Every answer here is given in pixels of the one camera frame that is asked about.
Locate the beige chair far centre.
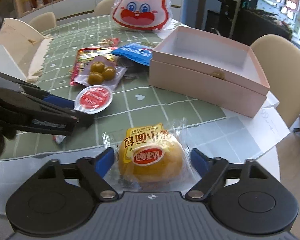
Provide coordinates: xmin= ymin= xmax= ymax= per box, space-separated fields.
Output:
xmin=94 ymin=0 xmax=116 ymax=16

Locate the green checkered tablecloth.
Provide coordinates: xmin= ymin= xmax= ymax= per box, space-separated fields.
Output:
xmin=2 ymin=16 xmax=226 ymax=159

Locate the rabbit face snack bag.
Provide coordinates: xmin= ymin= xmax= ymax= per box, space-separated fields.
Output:
xmin=111 ymin=0 xmax=172 ymax=31

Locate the green plums clear pack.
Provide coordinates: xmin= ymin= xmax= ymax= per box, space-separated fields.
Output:
xmin=74 ymin=54 xmax=127 ymax=91

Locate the white paper sheet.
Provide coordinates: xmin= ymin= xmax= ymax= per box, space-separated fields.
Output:
xmin=189 ymin=90 xmax=291 ymax=159

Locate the beige chair right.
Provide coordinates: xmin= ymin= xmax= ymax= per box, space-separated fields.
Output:
xmin=250 ymin=34 xmax=300 ymax=127

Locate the red snack packet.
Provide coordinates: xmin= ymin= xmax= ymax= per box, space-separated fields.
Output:
xmin=69 ymin=46 xmax=116 ymax=86

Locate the white box lid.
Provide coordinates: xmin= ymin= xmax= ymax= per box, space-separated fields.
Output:
xmin=0 ymin=18 xmax=52 ymax=83

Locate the pink gift box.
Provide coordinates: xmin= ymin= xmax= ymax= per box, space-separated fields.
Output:
xmin=149 ymin=26 xmax=270 ymax=118

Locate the small red candy packet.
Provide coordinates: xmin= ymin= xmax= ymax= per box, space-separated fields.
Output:
xmin=98 ymin=37 xmax=120 ymax=47

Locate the beige chair far left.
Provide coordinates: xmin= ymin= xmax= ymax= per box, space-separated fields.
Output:
xmin=29 ymin=12 xmax=57 ymax=33

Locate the beige chair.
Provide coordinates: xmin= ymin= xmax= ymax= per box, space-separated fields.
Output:
xmin=250 ymin=34 xmax=300 ymax=127
xmin=94 ymin=0 xmax=116 ymax=16
xmin=29 ymin=12 xmax=57 ymax=33

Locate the blue snack packet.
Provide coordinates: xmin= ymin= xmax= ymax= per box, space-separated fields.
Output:
xmin=111 ymin=42 xmax=155 ymax=66

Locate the black cabinet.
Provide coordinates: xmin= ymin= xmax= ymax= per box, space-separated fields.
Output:
xmin=204 ymin=0 xmax=292 ymax=45

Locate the yellow packaged bread bun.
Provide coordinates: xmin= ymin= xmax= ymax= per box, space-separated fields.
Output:
xmin=102 ymin=118 xmax=200 ymax=194

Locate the round red-lid jelly cup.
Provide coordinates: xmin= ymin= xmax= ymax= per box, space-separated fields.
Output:
xmin=74 ymin=85 xmax=113 ymax=115

